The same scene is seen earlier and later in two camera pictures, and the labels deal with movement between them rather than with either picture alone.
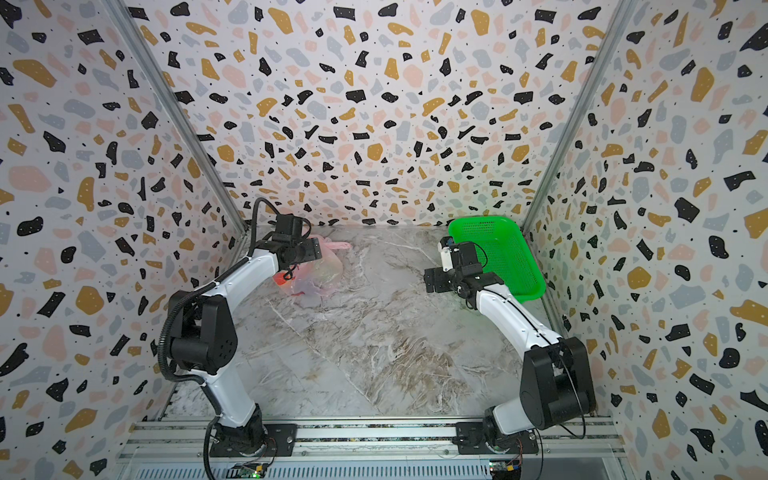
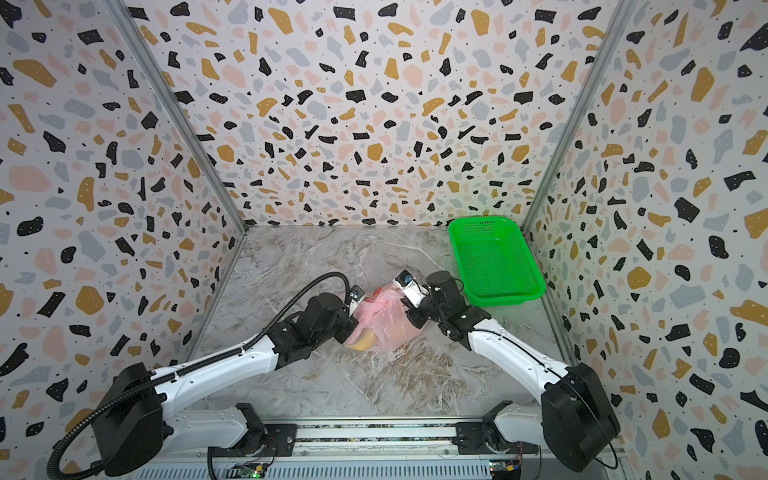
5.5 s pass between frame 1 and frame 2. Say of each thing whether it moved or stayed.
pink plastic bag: moved
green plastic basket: stayed
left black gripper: moved
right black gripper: moved
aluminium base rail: stayed
